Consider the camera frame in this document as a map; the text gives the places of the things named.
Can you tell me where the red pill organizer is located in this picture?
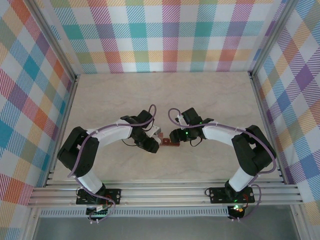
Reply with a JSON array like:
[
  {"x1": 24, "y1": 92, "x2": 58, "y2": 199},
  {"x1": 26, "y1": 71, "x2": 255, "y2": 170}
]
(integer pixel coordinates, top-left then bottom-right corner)
[{"x1": 159, "y1": 131, "x2": 181, "y2": 148}]

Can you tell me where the grey metal lower panel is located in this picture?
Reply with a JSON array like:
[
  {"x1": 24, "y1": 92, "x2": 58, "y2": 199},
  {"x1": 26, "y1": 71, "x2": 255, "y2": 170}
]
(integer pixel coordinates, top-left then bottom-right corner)
[{"x1": 34, "y1": 216, "x2": 298, "y2": 240}]

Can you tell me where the green terminal block board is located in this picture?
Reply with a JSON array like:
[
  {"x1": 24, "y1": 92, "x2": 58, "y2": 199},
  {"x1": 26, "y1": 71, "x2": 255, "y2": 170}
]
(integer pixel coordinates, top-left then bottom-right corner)
[{"x1": 86, "y1": 204, "x2": 111, "y2": 218}]

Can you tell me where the controller board with green light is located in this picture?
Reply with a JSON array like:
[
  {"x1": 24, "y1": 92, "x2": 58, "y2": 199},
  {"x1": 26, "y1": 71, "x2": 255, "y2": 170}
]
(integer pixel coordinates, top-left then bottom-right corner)
[{"x1": 229, "y1": 203, "x2": 247, "y2": 216}]

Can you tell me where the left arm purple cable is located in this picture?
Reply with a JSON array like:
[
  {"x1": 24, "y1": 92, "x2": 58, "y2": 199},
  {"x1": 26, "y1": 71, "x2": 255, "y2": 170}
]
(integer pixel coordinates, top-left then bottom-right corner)
[{"x1": 67, "y1": 104, "x2": 159, "y2": 224}]

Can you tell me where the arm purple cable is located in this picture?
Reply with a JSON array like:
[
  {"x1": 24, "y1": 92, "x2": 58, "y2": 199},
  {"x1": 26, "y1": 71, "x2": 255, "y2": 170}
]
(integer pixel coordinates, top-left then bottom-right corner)
[
  {"x1": 67, "y1": 104, "x2": 159, "y2": 224},
  {"x1": 167, "y1": 107, "x2": 277, "y2": 222}
]

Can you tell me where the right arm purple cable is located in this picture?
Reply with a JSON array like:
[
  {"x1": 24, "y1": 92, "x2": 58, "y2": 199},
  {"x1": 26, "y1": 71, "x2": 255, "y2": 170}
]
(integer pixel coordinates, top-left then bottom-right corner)
[{"x1": 167, "y1": 107, "x2": 277, "y2": 222}]

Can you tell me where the right gripper thin black cable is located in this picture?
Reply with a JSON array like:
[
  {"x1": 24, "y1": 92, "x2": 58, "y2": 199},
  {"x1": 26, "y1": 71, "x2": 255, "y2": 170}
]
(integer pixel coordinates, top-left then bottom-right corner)
[{"x1": 189, "y1": 136, "x2": 204, "y2": 149}]

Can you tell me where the gripper thin black cable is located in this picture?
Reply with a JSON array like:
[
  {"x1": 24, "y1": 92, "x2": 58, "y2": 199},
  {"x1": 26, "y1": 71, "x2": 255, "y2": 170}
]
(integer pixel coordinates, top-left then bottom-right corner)
[
  {"x1": 121, "y1": 139, "x2": 139, "y2": 148},
  {"x1": 189, "y1": 136, "x2": 204, "y2": 149}
]

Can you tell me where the left gripper thin black cable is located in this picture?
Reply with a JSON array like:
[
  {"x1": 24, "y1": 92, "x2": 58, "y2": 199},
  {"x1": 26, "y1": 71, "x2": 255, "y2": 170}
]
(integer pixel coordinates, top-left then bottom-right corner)
[{"x1": 121, "y1": 139, "x2": 139, "y2": 148}]

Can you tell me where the aluminium frame rail with slots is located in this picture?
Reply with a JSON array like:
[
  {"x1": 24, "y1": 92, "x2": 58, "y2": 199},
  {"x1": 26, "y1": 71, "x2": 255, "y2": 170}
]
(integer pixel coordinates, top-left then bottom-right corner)
[{"x1": 26, "y1": 183, "x2": 304, "y2": 208}]

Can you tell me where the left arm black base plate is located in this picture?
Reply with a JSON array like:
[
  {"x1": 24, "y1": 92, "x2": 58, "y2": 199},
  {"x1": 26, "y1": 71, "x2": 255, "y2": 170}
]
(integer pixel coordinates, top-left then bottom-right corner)
[{"x1": 75, "y1": 187, "x2": 122, "y2": 206}]

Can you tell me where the grey slotted cable duct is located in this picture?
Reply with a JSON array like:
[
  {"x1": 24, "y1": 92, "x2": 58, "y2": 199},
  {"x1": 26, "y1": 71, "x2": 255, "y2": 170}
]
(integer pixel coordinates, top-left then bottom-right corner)
[{"x1": 39, "y1": 209, "x2": 230, "y2": 218}]

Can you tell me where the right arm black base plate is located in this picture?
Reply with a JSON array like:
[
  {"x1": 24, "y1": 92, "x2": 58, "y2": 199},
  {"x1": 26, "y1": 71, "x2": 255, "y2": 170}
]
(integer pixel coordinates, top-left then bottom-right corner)
[{"x1": 208, "y1": 186, "x2": 256, "y2": 204}]

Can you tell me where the aluminium side rail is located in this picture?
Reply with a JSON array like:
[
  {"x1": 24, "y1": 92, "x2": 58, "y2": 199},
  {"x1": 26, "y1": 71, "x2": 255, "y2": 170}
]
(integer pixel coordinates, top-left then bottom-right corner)
[
  {"x1": 43, "y1": 74, "x2": 81, "y2": 187},
  {"x1": 248, "y1": 71, "x2": 288, "y2": 185}
]

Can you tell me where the aluminium corner post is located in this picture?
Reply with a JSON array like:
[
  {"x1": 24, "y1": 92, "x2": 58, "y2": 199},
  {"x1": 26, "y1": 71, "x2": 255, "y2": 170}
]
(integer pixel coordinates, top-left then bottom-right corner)
[
  {"x1": 29, "y1": 0, "x2": 79, "y2": 81},
  {"x1": 248, "y1": 0, "x2": 298, "y2": 77}
]

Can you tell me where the aluminium lower frame bar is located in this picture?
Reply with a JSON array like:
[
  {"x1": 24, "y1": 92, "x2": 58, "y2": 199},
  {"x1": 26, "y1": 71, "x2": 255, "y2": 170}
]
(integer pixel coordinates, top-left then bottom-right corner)
[
  {"x1": 289, "y1": 205, "x2": 308, "y2": 240},
  {"x1": 23, "y1": 207, "x2": 42, "y2": 240}
]

